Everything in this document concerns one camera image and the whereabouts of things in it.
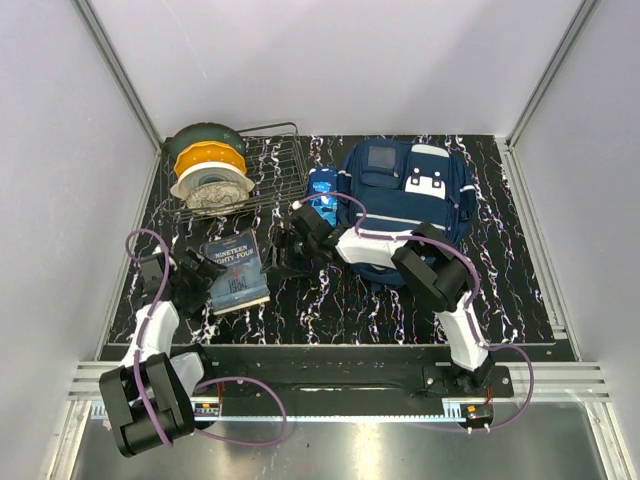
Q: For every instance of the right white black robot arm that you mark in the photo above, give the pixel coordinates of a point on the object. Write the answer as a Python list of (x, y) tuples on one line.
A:
[(439, 277)]

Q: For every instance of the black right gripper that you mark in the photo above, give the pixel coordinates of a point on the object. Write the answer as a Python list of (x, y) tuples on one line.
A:
[(294, 266)]

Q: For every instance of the right aluminium corner post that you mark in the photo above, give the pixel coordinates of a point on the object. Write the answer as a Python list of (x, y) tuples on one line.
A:
[(562, 51)]

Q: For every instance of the left aluminium corner post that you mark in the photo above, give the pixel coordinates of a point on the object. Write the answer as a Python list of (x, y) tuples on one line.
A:
[(104, 45)]

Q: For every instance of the grey speckled plate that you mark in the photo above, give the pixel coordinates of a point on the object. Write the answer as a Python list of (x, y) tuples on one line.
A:
[(217, 198)]

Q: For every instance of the aluminium frame rail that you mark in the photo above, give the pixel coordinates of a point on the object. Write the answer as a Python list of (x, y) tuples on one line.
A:
[(548, 382)]

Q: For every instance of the aluminium corner post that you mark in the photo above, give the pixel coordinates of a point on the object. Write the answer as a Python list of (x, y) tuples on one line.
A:
[(562, 51), (104, 45)]

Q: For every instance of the grey slotted cable duct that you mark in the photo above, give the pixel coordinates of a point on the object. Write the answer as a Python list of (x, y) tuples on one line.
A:
[(261, 410)]

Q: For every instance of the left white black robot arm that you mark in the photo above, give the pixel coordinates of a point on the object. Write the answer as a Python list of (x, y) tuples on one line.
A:
[(147, 396)]

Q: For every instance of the orange plate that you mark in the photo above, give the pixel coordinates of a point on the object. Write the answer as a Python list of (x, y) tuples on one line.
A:
[(209, 151)]

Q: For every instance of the dark blue 1984 book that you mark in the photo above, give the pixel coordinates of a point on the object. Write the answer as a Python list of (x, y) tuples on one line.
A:
[(243, 284)]

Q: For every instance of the black wire dish rack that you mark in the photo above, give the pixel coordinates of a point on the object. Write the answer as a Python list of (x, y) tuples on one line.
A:
[(275, 163)]

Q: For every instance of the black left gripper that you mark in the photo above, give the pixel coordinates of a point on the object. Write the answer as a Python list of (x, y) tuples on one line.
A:
[(204, 277)]

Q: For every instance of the dark green plate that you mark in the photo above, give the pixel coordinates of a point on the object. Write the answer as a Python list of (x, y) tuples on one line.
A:
[(206, 131)]

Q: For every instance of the white plate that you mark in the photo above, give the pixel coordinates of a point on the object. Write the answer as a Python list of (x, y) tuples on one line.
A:
[(206, 173)]

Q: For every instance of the navy blue student backpack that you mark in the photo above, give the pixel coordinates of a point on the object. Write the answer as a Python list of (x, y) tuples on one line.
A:
[(399, 185)]

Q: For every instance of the blue pencil case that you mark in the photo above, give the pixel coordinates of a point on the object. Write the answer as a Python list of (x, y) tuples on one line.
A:
[(322, 180)]

